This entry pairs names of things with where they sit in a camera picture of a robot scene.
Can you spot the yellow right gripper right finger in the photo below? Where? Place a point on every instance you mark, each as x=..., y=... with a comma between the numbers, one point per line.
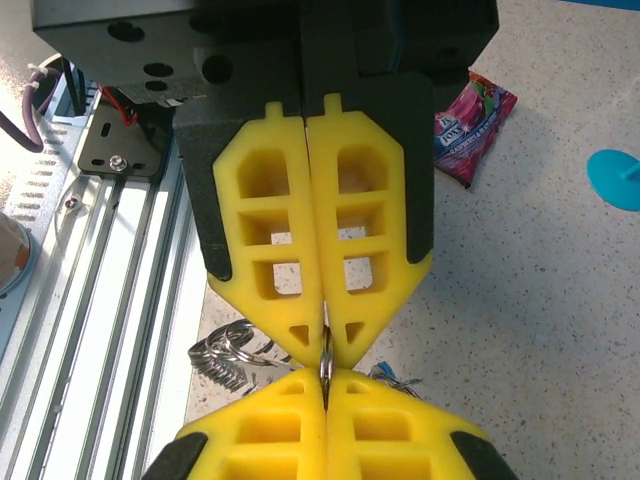
x=400, y=435

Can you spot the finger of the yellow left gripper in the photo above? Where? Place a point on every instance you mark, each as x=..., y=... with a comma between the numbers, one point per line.
x=370, y=215
x=260, y=215

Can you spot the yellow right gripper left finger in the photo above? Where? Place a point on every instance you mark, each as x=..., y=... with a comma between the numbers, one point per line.
x=270, y=435

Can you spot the large silver keyring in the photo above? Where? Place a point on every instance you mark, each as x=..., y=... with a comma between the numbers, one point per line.
x=326, y=365

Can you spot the purple raspberry candy packet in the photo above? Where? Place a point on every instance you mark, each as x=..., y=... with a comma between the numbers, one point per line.
x=470, y=130

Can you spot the grey vented metal housing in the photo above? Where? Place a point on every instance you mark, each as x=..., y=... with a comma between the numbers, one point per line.
x=30, y=170

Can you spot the blue round disc stand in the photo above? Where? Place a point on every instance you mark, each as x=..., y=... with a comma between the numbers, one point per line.
x=617, y=180

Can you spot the round beige orange container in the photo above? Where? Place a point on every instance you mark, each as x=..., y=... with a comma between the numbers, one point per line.
x=12, y=255

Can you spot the black corner bracket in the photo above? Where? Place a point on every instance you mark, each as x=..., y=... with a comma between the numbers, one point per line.
x=115, y=145

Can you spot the aluminium frame rail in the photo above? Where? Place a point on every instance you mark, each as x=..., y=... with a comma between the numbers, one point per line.
x=115, y=325

